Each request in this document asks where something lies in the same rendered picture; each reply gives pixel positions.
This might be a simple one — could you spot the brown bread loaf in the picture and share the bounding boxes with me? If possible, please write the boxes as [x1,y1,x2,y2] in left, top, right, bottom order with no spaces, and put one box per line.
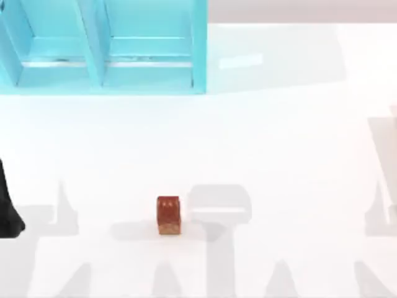
[156,195,182,236]

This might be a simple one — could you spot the light blue rack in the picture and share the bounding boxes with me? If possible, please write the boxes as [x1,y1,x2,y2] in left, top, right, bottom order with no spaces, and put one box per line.
[0,0,208,96]

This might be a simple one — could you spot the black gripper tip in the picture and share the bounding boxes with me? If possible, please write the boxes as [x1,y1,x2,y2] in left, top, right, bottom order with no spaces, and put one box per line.
[0,158,26,239]

